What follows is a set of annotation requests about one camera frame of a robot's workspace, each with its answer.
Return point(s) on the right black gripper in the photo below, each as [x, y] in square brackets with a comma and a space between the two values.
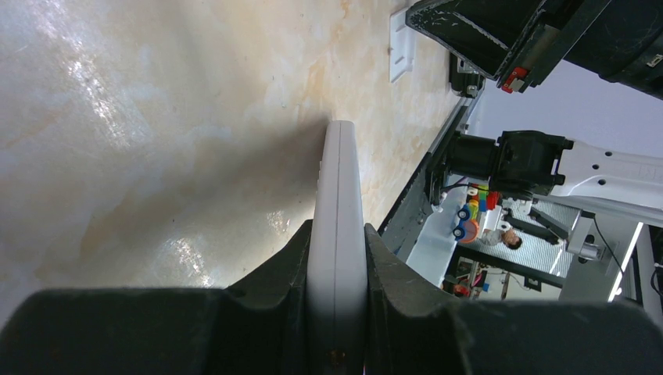
[515, 43]

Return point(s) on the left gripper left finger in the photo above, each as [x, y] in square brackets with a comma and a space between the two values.
[255, 326]

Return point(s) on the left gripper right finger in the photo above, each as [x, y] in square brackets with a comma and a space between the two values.
[415, 327]

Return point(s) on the white remote control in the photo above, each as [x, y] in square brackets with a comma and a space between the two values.
[336, 275]

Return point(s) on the white battery cover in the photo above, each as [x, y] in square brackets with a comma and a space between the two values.
[402, 46]

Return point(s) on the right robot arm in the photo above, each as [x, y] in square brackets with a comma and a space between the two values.
[624, 45]

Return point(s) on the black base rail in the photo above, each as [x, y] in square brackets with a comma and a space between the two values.
[423, 193]

